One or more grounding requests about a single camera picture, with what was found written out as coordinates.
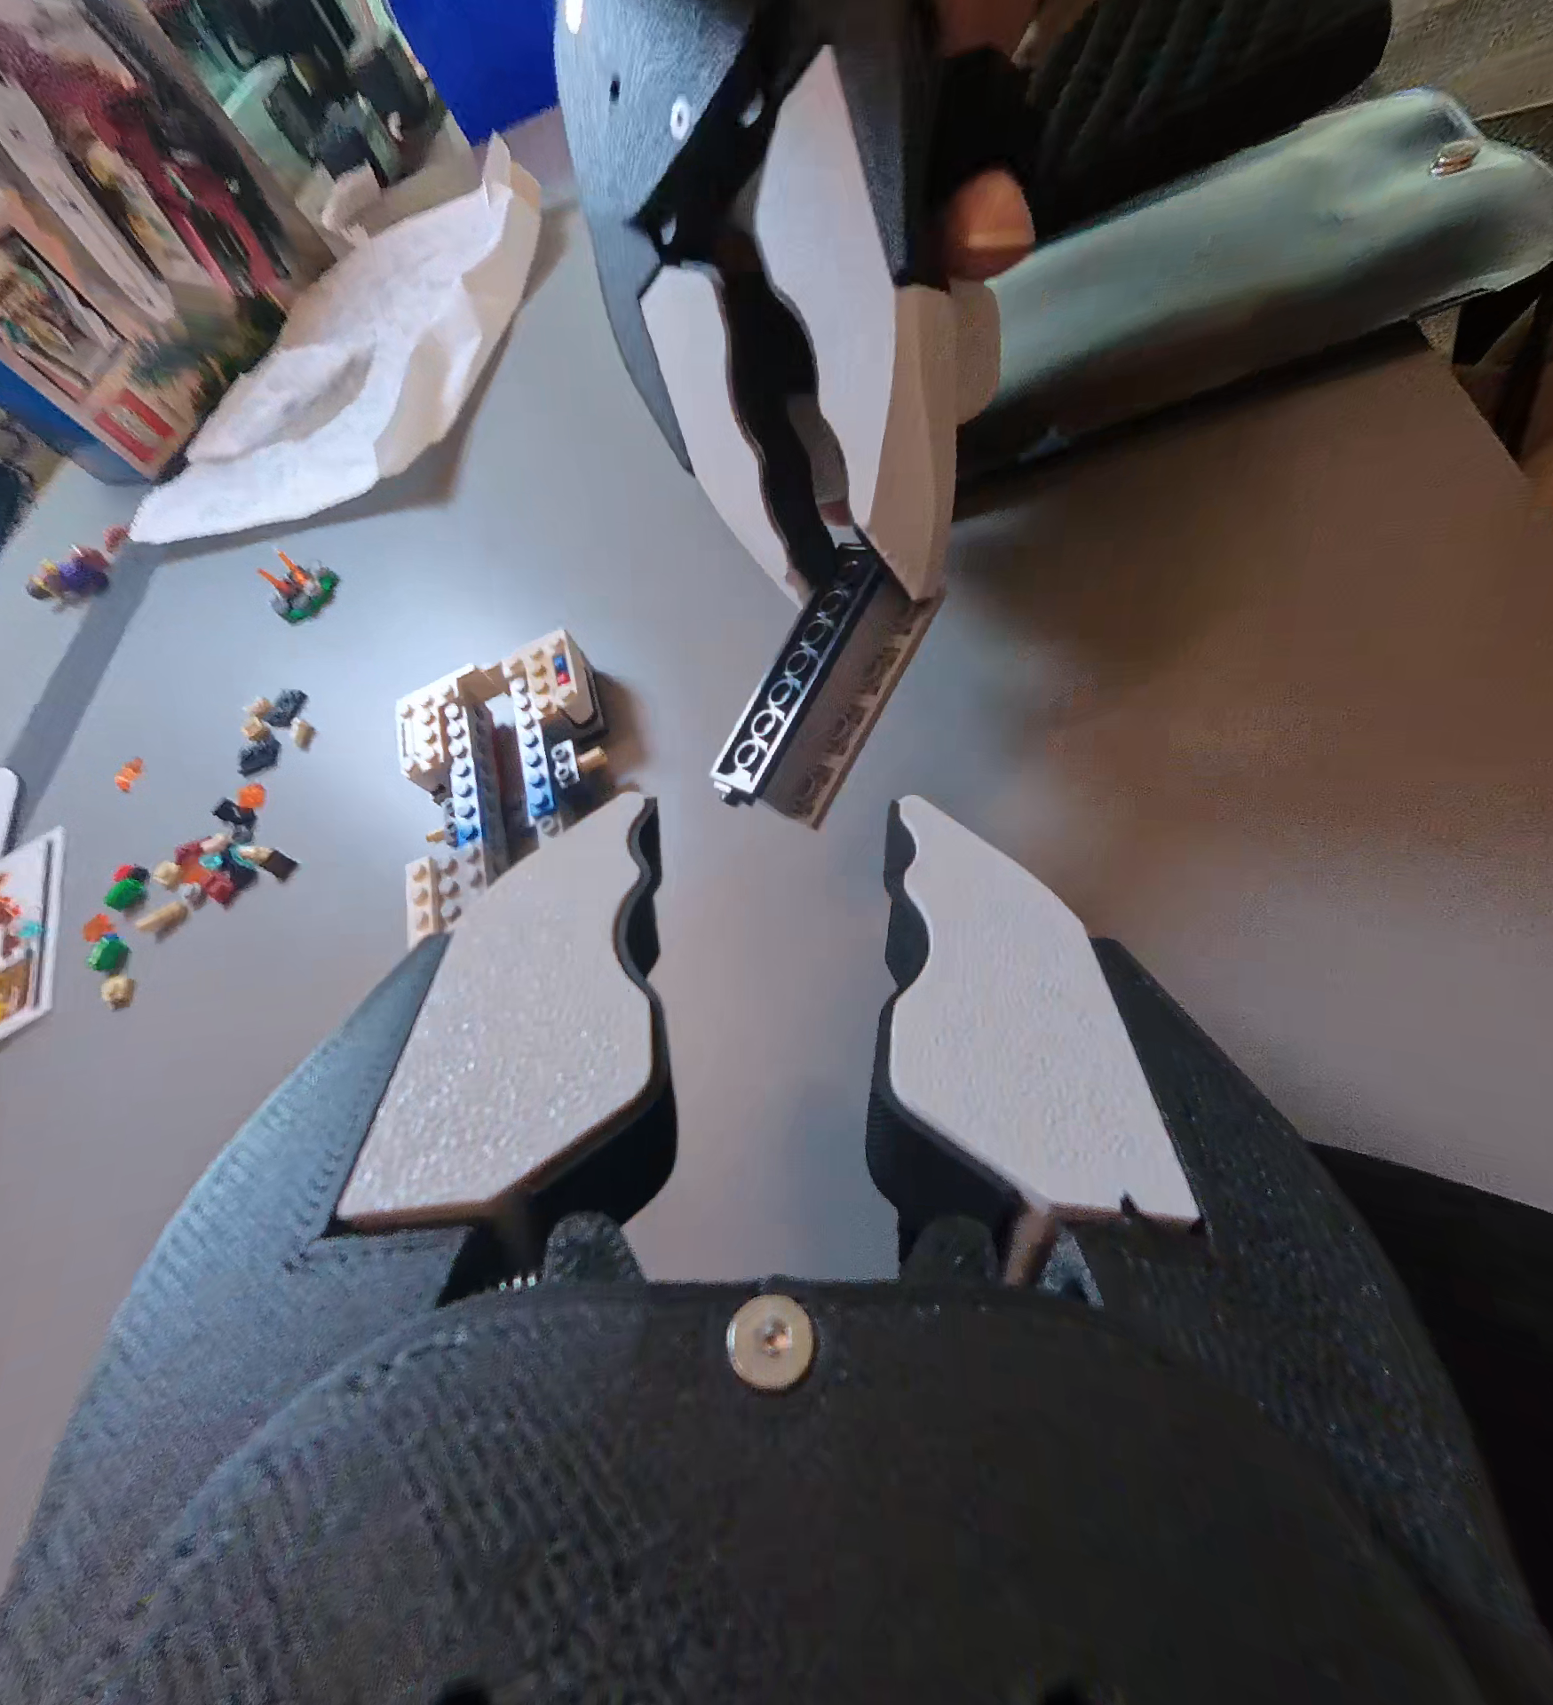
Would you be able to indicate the person's right hand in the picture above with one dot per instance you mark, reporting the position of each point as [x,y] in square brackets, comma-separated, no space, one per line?
[991,226]

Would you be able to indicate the small green lego campfire build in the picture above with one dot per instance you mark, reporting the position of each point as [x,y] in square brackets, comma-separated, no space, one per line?
[300,590]

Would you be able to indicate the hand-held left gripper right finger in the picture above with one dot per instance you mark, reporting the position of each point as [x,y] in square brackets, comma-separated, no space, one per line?
[1029,1051]

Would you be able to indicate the black grey lego plate strip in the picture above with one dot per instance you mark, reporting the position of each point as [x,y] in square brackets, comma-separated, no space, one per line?
[789,694]

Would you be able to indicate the white printed paper bag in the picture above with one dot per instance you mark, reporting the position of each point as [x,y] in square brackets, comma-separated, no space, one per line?
[362,359]

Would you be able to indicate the white grey lego vehicle build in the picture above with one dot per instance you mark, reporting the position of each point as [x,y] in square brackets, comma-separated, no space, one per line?
[511,743]

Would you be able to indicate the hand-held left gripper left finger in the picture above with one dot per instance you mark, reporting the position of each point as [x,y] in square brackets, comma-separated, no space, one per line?
[511,1039]

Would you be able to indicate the lego minifigure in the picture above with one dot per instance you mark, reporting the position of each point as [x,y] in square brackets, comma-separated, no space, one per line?
[74,570]

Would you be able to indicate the lego set cardboard box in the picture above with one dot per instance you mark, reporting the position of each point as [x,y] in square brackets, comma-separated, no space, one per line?
[123,226]

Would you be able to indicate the pile of loose lego pieces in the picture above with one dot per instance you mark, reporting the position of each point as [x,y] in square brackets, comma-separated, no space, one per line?
[211,872]

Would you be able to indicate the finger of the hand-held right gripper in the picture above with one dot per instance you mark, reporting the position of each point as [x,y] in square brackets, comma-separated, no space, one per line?
[701,388]
[843,267]

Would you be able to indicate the black mesh chair backrest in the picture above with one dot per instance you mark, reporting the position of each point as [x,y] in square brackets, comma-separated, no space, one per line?
[1187,95]

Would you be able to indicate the blue plastic crate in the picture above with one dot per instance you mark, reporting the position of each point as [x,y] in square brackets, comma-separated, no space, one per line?
[484,52]

